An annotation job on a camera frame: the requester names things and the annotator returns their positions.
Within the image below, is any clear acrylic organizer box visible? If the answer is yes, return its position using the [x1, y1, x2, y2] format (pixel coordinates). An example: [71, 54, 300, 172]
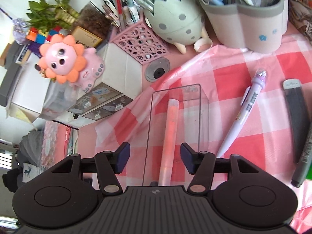
[143, 84, 209, 187]

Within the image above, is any pink highlighter pen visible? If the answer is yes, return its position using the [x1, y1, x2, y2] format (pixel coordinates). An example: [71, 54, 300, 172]
[159, 99, 179, 186]

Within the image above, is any white purple novelty pen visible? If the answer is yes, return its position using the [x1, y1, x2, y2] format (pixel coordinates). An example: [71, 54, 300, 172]
[216, 68, 268, 157]

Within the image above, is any black grey marker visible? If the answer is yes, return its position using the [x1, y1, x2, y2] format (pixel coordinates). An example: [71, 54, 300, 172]
[291, 125, 311, 188]

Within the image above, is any dark grey case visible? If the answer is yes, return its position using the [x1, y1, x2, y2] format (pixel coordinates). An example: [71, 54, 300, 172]
[282, 79, 310, 163]

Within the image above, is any pink checkered tablecloth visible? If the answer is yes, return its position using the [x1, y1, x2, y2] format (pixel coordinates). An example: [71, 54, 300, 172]
[95, 34, 312, 232]

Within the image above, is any white mini drawer unit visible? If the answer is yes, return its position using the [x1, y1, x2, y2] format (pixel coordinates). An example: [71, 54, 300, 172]
[6, 43, 142, 128]

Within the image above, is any pink lion toy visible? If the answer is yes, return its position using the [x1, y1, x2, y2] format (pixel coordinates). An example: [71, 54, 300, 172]
[37, 34, 105, 93]

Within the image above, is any white tape roll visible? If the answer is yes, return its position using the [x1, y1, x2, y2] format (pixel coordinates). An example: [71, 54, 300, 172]
[194, 38, 213, 53]

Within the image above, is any pink perforated pen holder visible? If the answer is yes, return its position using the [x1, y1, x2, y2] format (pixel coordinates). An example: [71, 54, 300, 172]
[109, 19, 169, 66]

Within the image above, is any green egg pen holder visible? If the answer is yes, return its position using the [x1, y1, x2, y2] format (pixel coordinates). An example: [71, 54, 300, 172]
[143, 0, 208, 54]

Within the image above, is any grey white flower pen holder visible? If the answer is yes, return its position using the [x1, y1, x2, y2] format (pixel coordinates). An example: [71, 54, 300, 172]
[199, 0, 288, 53]

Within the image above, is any colourful rubik cube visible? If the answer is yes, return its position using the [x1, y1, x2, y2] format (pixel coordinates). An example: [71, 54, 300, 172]
[26, 26, 62, 44]

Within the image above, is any bamboo plant in pot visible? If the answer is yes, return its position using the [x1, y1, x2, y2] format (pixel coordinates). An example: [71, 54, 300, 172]
[27, 0, 112, 40]

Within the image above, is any pink spine comic book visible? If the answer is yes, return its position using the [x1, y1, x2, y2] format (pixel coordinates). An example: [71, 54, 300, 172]
[289, 0, 311, 43]

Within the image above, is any grey cable grommet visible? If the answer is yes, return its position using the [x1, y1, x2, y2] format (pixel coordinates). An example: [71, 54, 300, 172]
[144, 58, 170, 82]

